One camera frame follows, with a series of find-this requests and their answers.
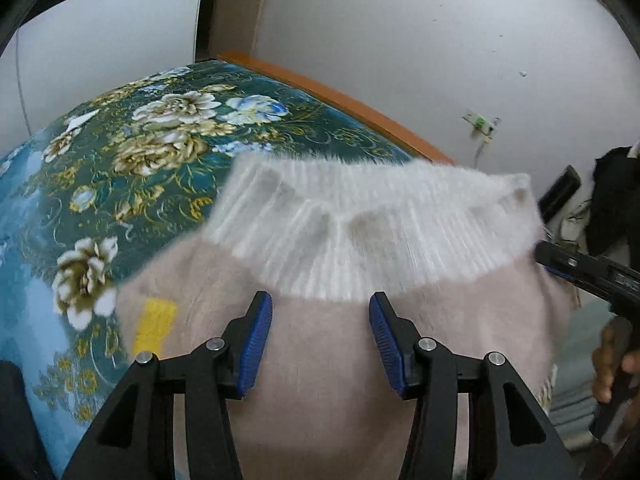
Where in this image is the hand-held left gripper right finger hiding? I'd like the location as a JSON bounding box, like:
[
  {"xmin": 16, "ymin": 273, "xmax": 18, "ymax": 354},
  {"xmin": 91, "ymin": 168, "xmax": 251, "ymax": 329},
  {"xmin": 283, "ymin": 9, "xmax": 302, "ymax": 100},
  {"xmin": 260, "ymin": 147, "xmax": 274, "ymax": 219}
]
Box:
[{"xmin": 368, "ymin": 291, "xmax": 581, "ymax": 480}]

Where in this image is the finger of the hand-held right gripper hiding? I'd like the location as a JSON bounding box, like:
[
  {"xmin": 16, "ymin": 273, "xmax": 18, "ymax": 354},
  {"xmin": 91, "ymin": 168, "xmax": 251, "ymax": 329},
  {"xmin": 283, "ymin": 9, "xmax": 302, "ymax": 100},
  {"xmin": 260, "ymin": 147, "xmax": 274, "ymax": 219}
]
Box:
[{"xmin": 534, "ymin": 240, "xmax": 640, "ymax": 307}]

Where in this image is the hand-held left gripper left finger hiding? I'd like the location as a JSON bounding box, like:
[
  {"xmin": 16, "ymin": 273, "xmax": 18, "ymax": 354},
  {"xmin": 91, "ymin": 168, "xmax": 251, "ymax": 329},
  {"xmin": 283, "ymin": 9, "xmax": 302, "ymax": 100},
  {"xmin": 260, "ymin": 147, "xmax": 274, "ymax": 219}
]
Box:
[{"xmin": 62, "ymin": 290, "xmax": 274, "ymax": 480}]

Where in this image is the beige fluffy sweater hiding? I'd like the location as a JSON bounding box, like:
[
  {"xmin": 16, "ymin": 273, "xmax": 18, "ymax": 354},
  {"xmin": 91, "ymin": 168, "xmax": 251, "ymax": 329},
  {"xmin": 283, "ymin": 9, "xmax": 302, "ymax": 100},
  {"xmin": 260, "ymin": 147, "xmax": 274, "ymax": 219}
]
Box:
[{"xmin": 117, "ymin": 152, "xmax": 573, "ymax": 480}]

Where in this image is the person's right hand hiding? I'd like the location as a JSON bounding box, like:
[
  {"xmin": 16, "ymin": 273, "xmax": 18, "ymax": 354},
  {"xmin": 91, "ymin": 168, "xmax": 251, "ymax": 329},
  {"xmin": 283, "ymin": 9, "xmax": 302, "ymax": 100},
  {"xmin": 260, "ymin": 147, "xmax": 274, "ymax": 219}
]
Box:
[{"xmin": 591, "ymin": 319, "xmax": 632, "ymax": 403}]

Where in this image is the grey striped cloth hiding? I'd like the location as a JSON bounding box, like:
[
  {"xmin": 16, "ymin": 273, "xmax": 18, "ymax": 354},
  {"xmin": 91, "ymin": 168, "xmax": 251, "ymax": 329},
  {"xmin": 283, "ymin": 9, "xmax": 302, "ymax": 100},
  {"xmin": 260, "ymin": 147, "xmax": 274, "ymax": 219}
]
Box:
[{"xmin": 547, "ymin": 370, "xmax": 601, "ymax": 453}]

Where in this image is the hanging black clothing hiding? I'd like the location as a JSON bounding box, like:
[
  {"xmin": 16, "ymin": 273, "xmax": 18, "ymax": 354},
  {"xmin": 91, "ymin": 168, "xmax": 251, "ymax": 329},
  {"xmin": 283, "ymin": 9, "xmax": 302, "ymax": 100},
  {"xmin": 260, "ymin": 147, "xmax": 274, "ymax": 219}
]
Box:
[{"xmin": 585, "ymin": 146, "xmax": 640, "ymax": 258}]

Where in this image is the black rectangular object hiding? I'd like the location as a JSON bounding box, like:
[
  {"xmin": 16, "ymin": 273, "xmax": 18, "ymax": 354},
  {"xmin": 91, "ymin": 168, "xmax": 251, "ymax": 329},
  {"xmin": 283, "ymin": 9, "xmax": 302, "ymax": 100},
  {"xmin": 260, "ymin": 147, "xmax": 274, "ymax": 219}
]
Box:
[{"xmin": 539, "ymin": 165, "xmax": 582, "ymax": 223}]

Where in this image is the teal floral bed blanket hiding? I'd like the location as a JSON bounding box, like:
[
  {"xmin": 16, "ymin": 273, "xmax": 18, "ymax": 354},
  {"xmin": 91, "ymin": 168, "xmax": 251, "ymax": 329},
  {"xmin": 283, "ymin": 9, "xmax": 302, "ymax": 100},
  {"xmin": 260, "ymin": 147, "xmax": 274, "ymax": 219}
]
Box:
[{"xmin": 0, "ymin": 60, "xmax": 426, "ymax": 476}]

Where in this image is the white wardrobe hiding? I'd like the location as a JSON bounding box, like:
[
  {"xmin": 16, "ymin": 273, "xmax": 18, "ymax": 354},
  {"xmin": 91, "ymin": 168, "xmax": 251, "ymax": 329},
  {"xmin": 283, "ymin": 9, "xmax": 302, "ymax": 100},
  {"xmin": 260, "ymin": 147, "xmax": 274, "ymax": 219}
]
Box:
[{"xmin": 0, "ymin": 0, "xmax": 201, "ymax": 151}]

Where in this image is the beige room door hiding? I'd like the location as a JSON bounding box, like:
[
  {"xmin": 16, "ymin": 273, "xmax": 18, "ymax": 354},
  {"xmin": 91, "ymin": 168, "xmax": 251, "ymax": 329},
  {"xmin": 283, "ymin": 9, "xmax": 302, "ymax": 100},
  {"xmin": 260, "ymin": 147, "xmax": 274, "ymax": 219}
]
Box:
[{"xmin": 207, "ymin": 0, "xmax": 273, "ymax": 61}]

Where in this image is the white wall socket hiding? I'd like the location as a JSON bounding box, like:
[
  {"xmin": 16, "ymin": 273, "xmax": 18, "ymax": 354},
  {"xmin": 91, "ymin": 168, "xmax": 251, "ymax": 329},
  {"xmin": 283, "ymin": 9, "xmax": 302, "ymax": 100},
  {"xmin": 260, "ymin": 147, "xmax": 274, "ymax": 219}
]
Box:
[{"xmin": 462, "ymin": 107, "xmax": 501, "ymax": 141}]

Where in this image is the orange wooden bed frame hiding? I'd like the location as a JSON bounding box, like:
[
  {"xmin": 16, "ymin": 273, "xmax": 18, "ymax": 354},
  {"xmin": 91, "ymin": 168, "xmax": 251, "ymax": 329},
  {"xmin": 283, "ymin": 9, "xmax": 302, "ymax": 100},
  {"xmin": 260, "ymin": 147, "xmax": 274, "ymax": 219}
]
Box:
[{"xmin": 217, "ymin": 50, "xmax": 456, "ymax": 166}]

